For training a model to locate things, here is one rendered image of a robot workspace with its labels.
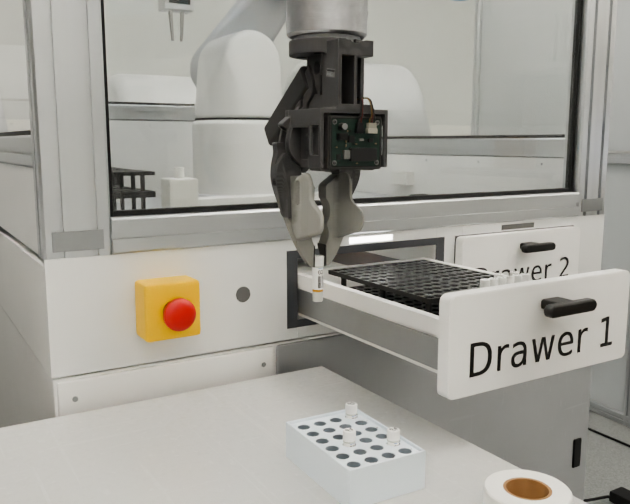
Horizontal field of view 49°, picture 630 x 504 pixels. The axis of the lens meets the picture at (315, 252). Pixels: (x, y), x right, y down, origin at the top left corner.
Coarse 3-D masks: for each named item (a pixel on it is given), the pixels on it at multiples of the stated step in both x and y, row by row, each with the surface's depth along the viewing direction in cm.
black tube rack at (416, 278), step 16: (336, 272) 98; (352, 272) 98; (368, 272) 99; (384, 272) 98; (400, 272) 98; (416, 272) 99; (432, 272) 98; (448, 272) 98; (464, 272) 98; (480, 272) 98; (352, 288) 102; (368, 288) 101; (384, 288) 89; (400, 288) 88; (416, 288) 87; (432, 288) 87; (448, 288) 87; (464, 288) 88; (416, 304) 92; (432, 304) 91
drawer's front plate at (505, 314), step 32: (480, 288) 74; (512, 288) 74; (544, 288) 77; (576, 288) 80; (608, 288) 83; (448, 320) 70; (480, 320) 72; (512, 320) 75; (544, 320) 78; (576, 320) 81; (448, 352) 71; (480, 352) 73; (512, 352) 76; (544, 352) 78; (576, 352) 81; (608, 352) 84; (448, 384) 71; (480, 384) 74; (512, 384) 76
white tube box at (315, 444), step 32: (320, 416) 73; (288, 448) 71; (320, 448) 65; (352, 448) 66; (384, 448) 66; (416, 448) 66; (320, 480) 66; (352, 480) 61; (384, 480) 63; (416, 480) 65
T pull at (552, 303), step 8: (544, 304) 76; (552, 304) 74; (560, 304) 74; (568, 304) 74; (576, 304) 75; (584, 304) 75; (592, 304) 76; (544, 312) 73; (552, 312) 73; (560, 312) 73; (568, 312) 74; (576, 312) 75; (584, 312) 76
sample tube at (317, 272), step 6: (318, 258) 69; (318, 264) 69; (312, 270) 69; (318, 270) 69; (312, 276) 69; (318, 276) 69; (312, 282) 69; (318, 282) 69; (312, 288) 70; (318, 288) 69; (312, 294) 70; (318, 294) 69; (318, 300) 69
